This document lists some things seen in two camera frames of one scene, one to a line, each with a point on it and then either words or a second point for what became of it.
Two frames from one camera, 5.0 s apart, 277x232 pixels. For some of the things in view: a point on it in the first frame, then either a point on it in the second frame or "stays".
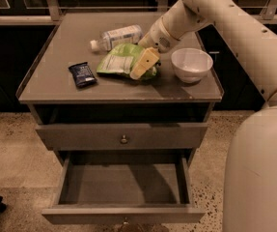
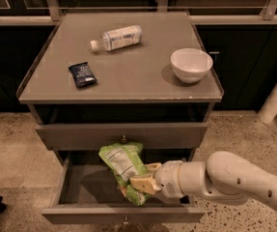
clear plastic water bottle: [132, 34] stays
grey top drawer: [88, 136] stays
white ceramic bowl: [191, 65] stays
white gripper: [156, 38] to [167, 178]
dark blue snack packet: [83, 74] stays
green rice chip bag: [120, 60] to [127, 162]
